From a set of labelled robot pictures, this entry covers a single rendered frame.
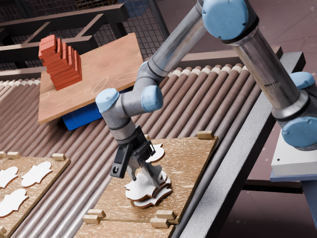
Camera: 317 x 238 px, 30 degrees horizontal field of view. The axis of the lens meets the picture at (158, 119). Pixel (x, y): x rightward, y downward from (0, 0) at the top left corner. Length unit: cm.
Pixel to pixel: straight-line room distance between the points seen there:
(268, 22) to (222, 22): 338
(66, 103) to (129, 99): 84
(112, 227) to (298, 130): 67
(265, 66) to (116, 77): 106
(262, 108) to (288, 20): 270
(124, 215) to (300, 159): 59
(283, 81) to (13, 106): 177
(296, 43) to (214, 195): 271
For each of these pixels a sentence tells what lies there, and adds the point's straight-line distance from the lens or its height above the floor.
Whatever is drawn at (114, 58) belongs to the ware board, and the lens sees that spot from 274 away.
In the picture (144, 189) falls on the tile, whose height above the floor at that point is 99.
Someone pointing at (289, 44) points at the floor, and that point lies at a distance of 450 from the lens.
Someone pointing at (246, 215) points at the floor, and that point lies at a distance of 316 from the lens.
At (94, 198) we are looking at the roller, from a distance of 214.
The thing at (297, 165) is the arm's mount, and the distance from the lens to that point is 191.
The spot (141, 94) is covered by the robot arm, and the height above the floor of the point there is 132.
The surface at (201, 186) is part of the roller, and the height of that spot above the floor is 92.
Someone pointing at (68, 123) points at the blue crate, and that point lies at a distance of 258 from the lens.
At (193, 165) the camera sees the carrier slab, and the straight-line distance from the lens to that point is 202.
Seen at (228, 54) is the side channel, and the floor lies 95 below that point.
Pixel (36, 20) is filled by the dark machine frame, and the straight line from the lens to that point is 380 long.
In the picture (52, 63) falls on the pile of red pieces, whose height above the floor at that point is 117.
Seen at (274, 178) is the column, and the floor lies 87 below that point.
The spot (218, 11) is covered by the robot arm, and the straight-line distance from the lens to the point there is 152.
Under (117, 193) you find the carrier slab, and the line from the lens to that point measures 206.
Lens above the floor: 211
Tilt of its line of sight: 30 degrees down
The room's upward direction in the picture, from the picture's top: 25 degrees counter-clockwise
